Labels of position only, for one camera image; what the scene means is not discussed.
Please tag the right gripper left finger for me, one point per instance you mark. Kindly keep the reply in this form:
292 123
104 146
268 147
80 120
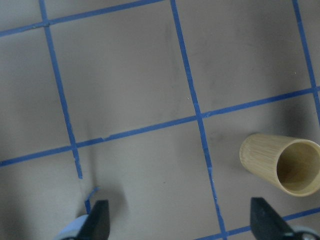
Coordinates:
97 226

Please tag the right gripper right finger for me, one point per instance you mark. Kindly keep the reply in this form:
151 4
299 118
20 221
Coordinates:
266 223

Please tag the light blue cup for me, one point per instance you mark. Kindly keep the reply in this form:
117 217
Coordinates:
72 229

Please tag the bamboo chopstick holder cup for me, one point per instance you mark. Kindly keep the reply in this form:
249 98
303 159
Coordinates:
290 164

